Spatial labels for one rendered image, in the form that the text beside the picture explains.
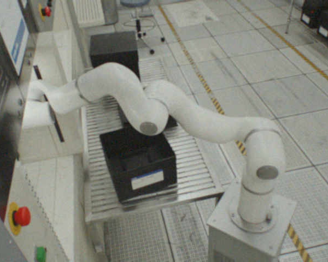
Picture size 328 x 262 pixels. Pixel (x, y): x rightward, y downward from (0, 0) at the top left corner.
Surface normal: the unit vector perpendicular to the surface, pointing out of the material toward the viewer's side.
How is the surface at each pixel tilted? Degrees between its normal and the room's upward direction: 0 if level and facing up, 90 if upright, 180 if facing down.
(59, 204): 0
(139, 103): 45
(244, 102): 0
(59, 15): 90
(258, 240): 0
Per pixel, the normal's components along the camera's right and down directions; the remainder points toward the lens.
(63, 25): 0.21, 0.63
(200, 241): -0.07, -0.76
